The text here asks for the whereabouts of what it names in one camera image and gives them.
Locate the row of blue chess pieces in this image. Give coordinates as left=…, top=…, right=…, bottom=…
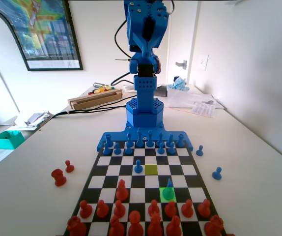
left=96, top=121, right=194, bottom=152

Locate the red chess pawn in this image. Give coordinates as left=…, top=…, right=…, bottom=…
left=181, top=199, right=194, bottom=218
left=113, top=200, right=126, bottom=218
left=96, top=199, right=110, bottom=219
left=147, top=199, right=161, bottom=217
left=64, top=160, right=75, bottom=173
left=197, top=199, right=212, bottom=218
left=164, top=201, right=177, bottom=218
left=79, top=200, right=93, bottom=219

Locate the red chess bishop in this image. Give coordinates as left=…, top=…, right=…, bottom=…
left=165, top=215, right=182, bottom=236
left=115, top=179, right=129, bottom=203

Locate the red chess rook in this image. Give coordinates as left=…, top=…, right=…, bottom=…
left=66, top=215, right=87, bottom=236
left=204, top=214, right=225, bottom=236

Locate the white door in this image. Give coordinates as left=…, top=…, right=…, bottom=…
left=166, top=0, right=201, bottom=86

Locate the blue crumpled cloth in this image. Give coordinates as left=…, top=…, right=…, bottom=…
left=171, top=76, right=190, bottom=91

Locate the dark grey flat box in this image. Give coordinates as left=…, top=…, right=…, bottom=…
left=153, top=85, right=169, bottom=97

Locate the stack of white papers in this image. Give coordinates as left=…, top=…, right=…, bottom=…
left=167, top=85, right=218, bottom=109

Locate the long cardboard box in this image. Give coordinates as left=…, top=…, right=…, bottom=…
left=67, top=88, right=124, bottom=111

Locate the printed paper sheet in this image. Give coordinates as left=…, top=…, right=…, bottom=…
left=191, top=101, right=217, bottom=118

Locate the framed colourful poster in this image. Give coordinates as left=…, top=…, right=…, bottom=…
left=0, top=0, right=84, bottom=72

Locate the grey white crumpled packaging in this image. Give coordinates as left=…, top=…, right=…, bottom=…
left=24, top=110, right=55, bottom=127

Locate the white arched board dark edge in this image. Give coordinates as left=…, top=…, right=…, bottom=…
left=0, top=9, right=30, bottom=118

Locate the black white chessboard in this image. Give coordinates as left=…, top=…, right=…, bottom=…
left=63, top=140, right=227, bottom=236

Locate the teal open box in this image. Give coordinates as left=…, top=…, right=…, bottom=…
left=0, top=130, right=26, bottom=150

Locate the white light switch plate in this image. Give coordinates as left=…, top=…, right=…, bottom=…
left=197, top=54, right=209, bottom=71

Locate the black power cable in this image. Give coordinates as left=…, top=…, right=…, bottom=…
left=49, top=97, right=128, bottom=119

